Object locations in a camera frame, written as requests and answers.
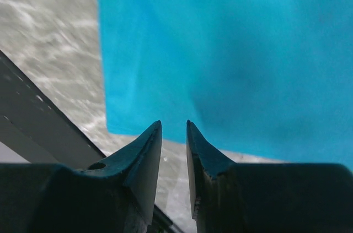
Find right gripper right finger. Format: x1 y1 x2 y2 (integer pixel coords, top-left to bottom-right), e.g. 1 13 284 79
186 122 352 232

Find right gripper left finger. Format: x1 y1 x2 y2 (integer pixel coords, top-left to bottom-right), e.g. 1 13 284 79
1 121 162 232

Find teal t shirt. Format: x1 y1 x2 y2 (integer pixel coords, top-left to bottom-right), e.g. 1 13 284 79
98 0 352 167

